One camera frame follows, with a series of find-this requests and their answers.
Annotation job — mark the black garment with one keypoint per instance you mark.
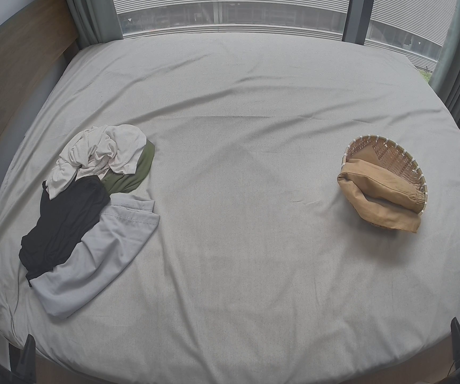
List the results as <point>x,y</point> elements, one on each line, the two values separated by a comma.
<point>66,222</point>

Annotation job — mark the pale grey garment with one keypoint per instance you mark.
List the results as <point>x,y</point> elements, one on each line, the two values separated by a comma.
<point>106,250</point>

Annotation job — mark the white garment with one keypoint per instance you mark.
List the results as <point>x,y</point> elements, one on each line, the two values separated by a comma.
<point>102,150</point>

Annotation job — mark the olive green garment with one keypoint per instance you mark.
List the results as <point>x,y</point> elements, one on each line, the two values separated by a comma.
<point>134,176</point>

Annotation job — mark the round woven basket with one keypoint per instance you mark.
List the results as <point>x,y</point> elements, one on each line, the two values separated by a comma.
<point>394,156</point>

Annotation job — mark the bed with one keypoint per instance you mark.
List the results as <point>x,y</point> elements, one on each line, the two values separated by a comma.
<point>246,198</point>

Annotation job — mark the tan garment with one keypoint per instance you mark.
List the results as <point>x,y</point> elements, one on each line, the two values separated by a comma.
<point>378,198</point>

